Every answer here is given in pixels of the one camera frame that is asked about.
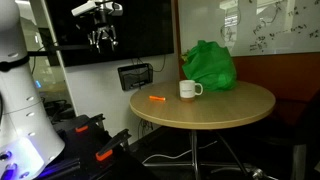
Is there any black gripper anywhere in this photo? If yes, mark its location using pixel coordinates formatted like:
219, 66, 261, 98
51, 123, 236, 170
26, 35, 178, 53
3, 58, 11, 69
87, 10, 118, 51

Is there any orange marker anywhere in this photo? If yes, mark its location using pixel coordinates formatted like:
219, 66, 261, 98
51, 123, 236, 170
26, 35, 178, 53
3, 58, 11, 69
149, 96, 166, 101

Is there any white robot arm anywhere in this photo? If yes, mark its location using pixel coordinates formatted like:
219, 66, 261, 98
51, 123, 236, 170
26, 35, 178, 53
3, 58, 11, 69
0, 0, 65, 180

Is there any black clamp orange tip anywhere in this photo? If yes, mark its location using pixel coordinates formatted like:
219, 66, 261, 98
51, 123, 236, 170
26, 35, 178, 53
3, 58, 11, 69
66, 114, 105, 133

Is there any white ceramic mug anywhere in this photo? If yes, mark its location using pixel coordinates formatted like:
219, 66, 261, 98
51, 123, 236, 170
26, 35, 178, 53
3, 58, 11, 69
179, 80, 203, 101

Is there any green plastic bag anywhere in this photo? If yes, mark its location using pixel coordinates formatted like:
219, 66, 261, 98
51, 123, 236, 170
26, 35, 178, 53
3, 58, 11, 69
181, 40, 237, 91

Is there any round wooden table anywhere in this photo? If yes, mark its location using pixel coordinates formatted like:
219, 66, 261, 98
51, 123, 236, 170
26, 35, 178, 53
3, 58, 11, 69
130, 81, 276, 180

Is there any whiteboard with writing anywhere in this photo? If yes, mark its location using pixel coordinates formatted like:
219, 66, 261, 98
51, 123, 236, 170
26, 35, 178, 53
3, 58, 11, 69
178, 0, 320, 56

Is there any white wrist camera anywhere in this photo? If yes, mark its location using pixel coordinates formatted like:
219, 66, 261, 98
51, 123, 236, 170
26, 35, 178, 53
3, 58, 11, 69
71, 0, 123, 16

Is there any black wall monitor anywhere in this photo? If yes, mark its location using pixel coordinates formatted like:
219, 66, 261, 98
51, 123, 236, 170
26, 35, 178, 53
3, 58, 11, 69
45, 0, 174, 67

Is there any black wire wall basket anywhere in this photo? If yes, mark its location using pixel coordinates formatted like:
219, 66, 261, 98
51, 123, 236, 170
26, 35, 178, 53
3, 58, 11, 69
118, 63, 153, 91

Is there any white floor cable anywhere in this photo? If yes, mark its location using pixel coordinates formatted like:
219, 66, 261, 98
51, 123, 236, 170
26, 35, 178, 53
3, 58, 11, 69
142, 139, 218, 165

